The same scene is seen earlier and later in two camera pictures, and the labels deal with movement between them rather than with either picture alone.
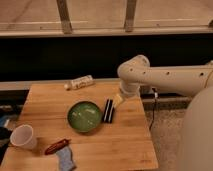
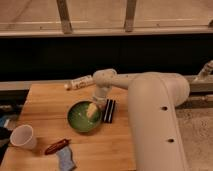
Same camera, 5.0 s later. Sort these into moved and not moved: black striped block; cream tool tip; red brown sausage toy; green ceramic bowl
Moved: cream tool tip
Not moved: red brown sausage toy; black striped block; green ceramic bowl
